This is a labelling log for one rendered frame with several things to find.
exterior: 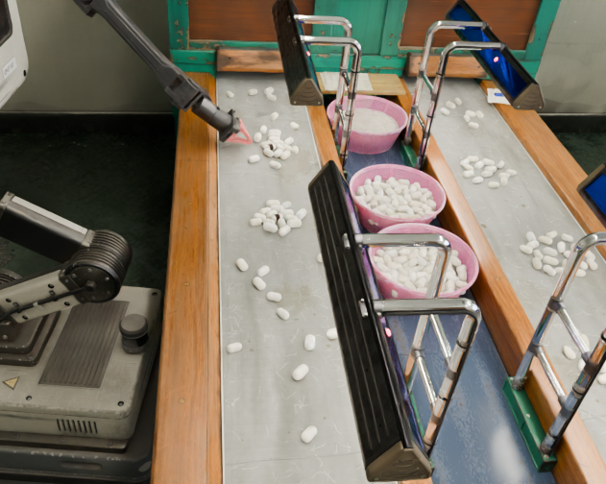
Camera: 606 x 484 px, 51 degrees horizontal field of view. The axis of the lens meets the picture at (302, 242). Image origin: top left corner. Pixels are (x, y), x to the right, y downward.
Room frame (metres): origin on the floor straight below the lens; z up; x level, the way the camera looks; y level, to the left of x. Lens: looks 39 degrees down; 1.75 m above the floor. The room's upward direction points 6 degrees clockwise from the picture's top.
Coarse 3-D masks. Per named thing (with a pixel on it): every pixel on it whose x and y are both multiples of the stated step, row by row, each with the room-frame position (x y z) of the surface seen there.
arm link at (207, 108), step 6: (204, 96) 1.64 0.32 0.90; (198, 102) 1.63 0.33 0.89; (204, 102) 1.62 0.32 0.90; (210, 102) 1.64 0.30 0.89; (192, 108) 1.63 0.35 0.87; (198, 108) 1.61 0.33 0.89; (204, 108) 1.61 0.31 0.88; (210, 108) 1.62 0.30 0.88; (216, 108) 1.64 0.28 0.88; (198, 114) 1.61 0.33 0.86; (204, 114) 1.61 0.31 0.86; (210, 114) 1.62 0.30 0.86; (204, 120) 1.62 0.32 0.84
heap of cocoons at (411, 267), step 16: (384, 256) 1.21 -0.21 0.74; (400, 256) 1.22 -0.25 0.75; (416, 256) 1.23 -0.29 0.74; (432, 256) 1.23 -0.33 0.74; (384, 272) 1.16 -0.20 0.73; (400, 272) 1.16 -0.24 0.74; (416, 272) 1.17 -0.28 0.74; (448, 272) 1.18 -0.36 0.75; (464, 272) 1.18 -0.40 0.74; (416, 288) 1.13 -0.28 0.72; (448, 288) 1.12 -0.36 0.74
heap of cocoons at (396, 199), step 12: (384, 180) 1.58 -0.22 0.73; (360, 192) 1.49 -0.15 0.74; (372, 192) 1.49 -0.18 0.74; (384, 192) 1.52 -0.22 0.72; (396, 192) 1.51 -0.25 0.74; (408, 192) 1.51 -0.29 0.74; (420, 192) 1.51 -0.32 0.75; (372, 204) 1.44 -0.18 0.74; (384, 204) 1.45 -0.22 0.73; (396, 204) 1.44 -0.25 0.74; (408, 204) 1.47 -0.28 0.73; (420, 204) 1.46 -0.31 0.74; (432, 204) 1.46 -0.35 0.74; (396, 216) 1.38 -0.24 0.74; (408, 216) 1.40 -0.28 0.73; (420, 216) 1.40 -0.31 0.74
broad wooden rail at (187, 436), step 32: (192, 128) 1.70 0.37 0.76; (192, 160) 1.52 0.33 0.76; (192, 192) 1.37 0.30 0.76; (192, 224) 1.24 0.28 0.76; (192, 256) 1.11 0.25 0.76; (192, 288) 1.01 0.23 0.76; (192, 320) 0.92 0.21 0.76; (160, 352) 0.82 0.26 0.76; (192, 352) 0.83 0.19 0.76; (160, 384) 0.75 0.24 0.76; (192, 384) 0.75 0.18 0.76; (160, 416) 0.68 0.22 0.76; (192, 416) 0.68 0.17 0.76; (160, 448) 0.61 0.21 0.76; (192, 448) 0.62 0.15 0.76; (160, 480) 0.55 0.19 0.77; (192, 480) 0.56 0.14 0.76
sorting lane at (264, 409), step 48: (240, 96) 1.99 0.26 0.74; (288, 96) 2.03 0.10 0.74; (240, 144) 1.68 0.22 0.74; (240, 192) 1.43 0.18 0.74; (288, 192) 1.45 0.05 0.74; (240, 240) 1.22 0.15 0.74; (288, 240) 1.24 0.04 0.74; (240, 288) 1.05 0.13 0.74; (288, 288) 1.07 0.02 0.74; (240, 336) 0.91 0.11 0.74; (288, 336) 0.92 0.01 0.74; (240, 384) 0.78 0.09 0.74; (288, 384) 0.79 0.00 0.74; (336, 384) 0.81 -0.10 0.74; (240, 432) 0.68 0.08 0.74; (288, 432) 0.69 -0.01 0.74; (336, 432) 0.70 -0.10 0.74; (240, 480) 0.58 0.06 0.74; (288, 480) 0.59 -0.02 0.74; (336, 480) 0.60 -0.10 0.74
